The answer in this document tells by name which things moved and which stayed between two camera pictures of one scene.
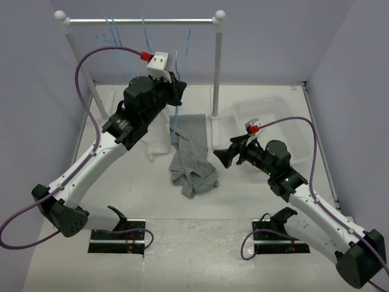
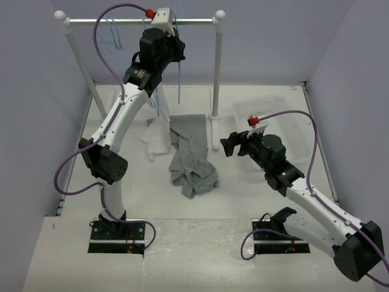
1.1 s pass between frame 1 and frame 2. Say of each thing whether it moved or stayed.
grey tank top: stayed
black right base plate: stayed
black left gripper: moved
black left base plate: stayed
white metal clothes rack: stayed
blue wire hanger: moved
